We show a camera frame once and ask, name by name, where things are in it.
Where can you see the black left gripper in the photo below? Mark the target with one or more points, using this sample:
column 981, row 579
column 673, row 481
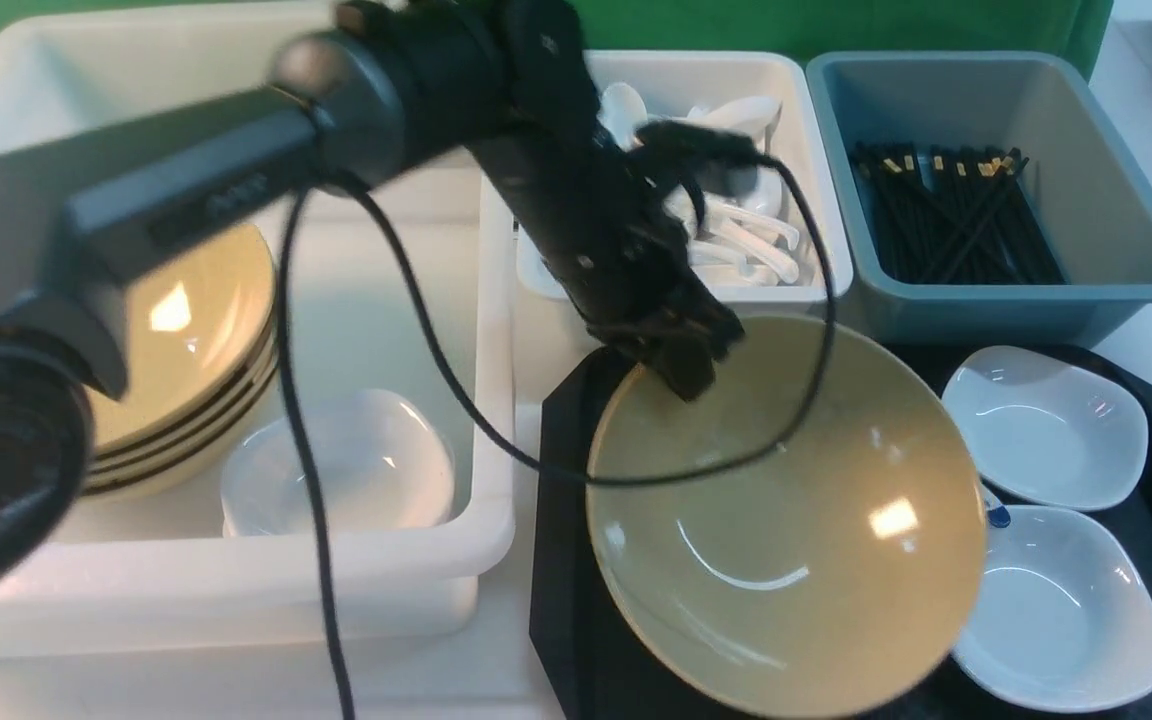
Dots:
column 609, row 241

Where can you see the tan noodle bowl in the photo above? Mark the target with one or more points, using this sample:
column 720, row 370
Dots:
column 823, row 581

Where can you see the black serving tray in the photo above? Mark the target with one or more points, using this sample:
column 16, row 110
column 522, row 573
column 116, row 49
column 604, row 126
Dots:
column 593, row 661

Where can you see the black chopsticks pile in bin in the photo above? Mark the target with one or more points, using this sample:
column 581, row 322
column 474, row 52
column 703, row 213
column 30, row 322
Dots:
column 942, row 215

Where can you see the top stacked tan bowl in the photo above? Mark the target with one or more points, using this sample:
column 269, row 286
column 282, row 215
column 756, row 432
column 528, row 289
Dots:
column 190, row 325

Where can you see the bottom stacked tan bowl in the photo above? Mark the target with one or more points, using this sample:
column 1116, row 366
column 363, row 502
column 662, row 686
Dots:
column 188, row 469

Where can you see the grey-blue chopstick bin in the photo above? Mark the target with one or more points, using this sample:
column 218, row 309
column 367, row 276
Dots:
column 1092, row 201

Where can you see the left robot arm dark grey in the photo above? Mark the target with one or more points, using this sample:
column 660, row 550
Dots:
column 348, row 108

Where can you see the white spoon top of pile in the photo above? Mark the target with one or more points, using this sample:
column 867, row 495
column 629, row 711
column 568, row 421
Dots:
column 752, row 116

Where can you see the white spoon blue print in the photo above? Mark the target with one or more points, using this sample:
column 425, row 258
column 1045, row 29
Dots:
column 997, row 514

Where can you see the stacked tan bowl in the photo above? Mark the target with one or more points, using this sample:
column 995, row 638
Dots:
column 188, row 469
column 236, row 393
column 190, row 325
column 106, row 482

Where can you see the white spoon bin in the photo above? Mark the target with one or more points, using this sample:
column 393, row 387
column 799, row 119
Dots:
column 671, row 82

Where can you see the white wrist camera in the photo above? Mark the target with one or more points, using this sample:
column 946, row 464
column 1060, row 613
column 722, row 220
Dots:
column 673, row 154

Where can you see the white dish tray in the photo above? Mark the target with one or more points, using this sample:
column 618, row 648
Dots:
column 1046, row 431
column 1063, row 621

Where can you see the white dish in tub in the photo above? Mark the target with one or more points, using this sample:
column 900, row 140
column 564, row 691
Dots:
column 382, row 466

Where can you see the large white plastic tub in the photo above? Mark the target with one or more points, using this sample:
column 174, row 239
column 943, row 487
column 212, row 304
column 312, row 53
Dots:
column 153, row 573

